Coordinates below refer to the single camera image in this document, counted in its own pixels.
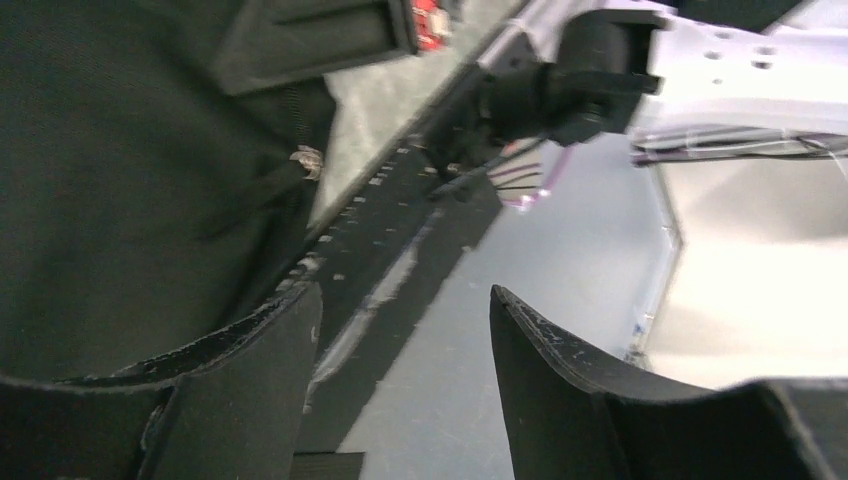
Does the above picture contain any black student backpack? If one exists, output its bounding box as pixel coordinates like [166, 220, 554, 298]
[1, 1, 336, 383]

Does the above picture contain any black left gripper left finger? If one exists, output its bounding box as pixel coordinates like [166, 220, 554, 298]
[1, 283, 322, 479]

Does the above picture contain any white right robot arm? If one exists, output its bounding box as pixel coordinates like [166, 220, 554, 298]
[201, 1, 847, 152]

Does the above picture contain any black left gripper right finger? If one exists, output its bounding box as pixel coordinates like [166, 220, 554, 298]
[490, 285, 847, 479]

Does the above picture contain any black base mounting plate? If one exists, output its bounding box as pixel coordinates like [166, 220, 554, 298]
[288, 26, 533, 452]

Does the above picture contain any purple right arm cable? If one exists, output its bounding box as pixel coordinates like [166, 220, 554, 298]
[490, 132, 848, 215]

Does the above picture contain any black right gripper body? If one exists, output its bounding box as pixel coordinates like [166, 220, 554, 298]
[211, 0, 458, 96]

